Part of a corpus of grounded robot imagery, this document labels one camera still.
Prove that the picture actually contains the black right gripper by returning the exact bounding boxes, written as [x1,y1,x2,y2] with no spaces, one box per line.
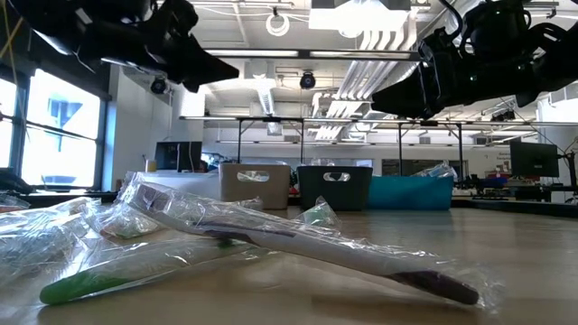
[370,26,544,121]

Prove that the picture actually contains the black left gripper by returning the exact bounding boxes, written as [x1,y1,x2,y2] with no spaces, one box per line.
[8,2,240,94]

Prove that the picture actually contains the green toothbrush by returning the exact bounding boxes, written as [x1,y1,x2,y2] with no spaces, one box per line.
[38,237,277,306]
[237,170,271,183]
[95,201,157,241]
[295,195,345,231]

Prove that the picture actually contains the white ceiling baffles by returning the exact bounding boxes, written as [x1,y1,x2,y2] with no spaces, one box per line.
[313,26,424,142]

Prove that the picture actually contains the long ceiling light strip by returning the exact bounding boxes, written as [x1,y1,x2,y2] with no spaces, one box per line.
[205,48,300,59]
[309,50,422,60]

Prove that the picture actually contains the black computer monitor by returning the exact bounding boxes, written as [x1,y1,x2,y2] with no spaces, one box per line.
[154,140,203,173]
[509,141,561,179]

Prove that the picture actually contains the white ceiling light panel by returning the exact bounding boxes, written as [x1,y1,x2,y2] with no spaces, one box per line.
[308,0,410,33]

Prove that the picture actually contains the teal plastic bin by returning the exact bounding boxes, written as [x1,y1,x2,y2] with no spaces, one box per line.
[368,174,455,211]

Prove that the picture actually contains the dark grey plastic bin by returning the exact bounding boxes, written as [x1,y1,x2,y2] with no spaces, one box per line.
[296,165,374,212]

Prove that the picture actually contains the white plastic bin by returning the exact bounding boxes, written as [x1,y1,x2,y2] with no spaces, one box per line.
[130,170,222,200]

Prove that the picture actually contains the black equipment on desk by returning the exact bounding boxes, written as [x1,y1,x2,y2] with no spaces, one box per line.
[452,173,578,203]

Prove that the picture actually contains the beige plastic bin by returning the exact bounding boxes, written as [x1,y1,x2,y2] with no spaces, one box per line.
[219,162,293,211]

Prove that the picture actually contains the large window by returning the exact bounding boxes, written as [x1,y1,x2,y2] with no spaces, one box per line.
[0,67,107,190]

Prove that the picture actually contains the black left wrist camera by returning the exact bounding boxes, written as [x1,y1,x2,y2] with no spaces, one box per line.
[155,0,200,33]

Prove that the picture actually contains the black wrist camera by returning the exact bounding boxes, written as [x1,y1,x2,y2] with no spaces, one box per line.
[155,0,200,33]
[462,0,534,53]

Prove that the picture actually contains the white air duct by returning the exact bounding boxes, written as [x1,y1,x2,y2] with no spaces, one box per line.
[243,60,278,116]

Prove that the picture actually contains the black workstation frame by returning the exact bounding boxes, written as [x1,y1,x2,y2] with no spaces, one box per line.
[179,115,466,178]

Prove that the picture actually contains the white cable coil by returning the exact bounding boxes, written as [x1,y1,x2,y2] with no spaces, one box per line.
[265,12,292,38]

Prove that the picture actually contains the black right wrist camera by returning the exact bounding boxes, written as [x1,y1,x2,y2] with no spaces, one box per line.
[462,0,534,53]

